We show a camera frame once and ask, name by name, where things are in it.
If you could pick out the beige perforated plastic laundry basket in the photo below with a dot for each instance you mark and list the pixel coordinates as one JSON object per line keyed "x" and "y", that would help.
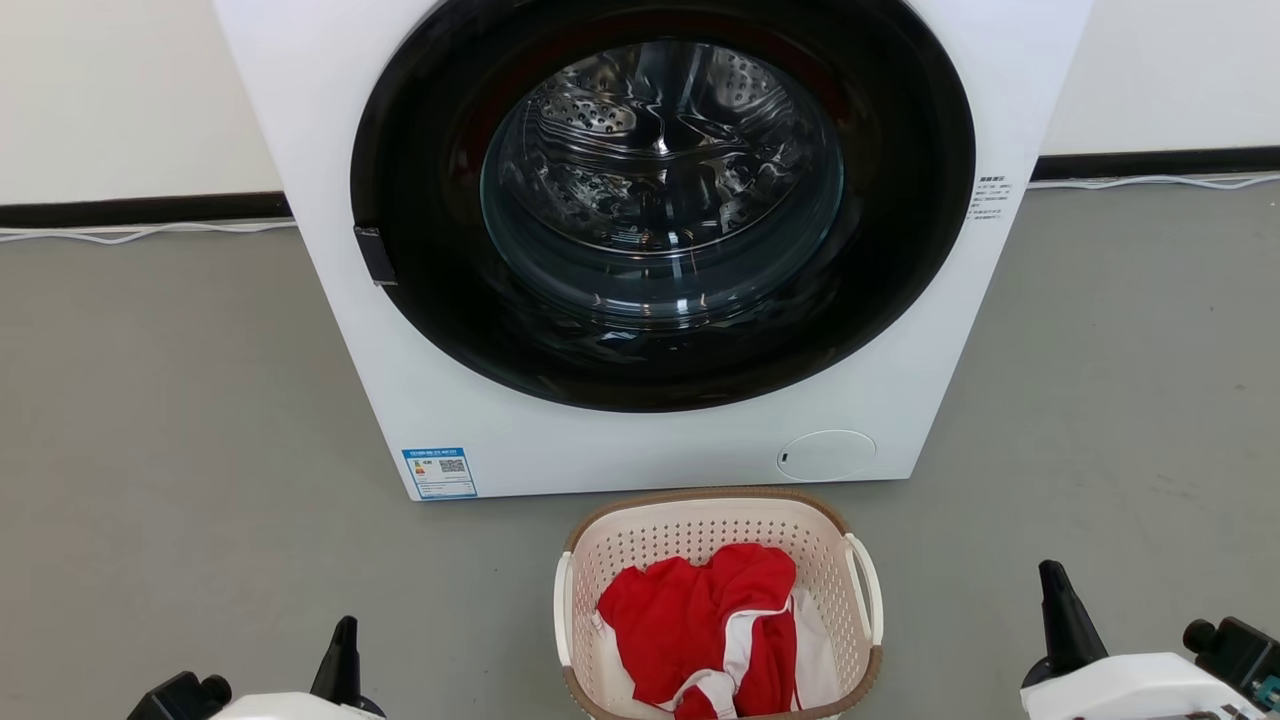
{"x": 700, "y": 520}

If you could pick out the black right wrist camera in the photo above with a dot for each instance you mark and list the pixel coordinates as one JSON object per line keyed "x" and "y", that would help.
{"x": 1235, "y": 650}

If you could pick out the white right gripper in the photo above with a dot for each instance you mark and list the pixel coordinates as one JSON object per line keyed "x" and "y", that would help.
{"x": 1130, "y": 690}

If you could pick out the white front-load washing machine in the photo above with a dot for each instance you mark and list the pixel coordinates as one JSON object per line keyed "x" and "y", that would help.
{"x": 700, "y": 460}

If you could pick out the red garment with white trim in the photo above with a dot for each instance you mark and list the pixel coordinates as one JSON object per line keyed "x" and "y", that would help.
{"x": 680, "y": 620}

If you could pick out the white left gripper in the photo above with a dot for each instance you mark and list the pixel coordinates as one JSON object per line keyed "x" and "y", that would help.
{"x": 290, "y": 708}

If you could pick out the blue energy label sticker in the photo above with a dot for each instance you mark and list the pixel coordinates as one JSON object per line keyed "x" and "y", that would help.
{"x": 440, "y": 473}

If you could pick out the round dark glass washer door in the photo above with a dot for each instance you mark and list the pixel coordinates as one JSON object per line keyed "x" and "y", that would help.
{"x": 900, "y": 250}

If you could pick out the round white filter cover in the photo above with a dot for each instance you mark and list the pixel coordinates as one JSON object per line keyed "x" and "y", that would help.
{"x": 827, "y": 455}

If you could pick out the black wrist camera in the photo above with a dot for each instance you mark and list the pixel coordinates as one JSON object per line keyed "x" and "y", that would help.
{"x": 180, "y": 698}
{"x": 1235, "y": 650}

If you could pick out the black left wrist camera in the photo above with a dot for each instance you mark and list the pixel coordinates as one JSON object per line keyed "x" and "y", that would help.
{"x": 180, "y": 698}

